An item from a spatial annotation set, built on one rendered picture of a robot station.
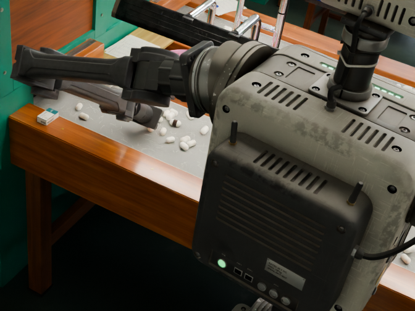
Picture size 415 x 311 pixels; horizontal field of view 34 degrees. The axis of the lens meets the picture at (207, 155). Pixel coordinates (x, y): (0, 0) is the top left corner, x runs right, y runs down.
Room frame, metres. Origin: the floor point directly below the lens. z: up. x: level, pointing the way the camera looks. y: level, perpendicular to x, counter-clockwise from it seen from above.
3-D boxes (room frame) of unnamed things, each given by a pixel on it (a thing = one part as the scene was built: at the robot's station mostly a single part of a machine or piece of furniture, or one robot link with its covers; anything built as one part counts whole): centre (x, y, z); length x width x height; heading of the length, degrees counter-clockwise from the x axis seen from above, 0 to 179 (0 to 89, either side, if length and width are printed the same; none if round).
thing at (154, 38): (2.16, 0.32, 0.77); 0.33 x 0.15 x 0.01; 159
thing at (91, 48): (1.87, 0.49, 0.83); 0.30 x 0.06 x 0.07; 159
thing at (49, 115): (1.64, 0.50, 0.77); 0.06 x 0.04 x 0.02; 159
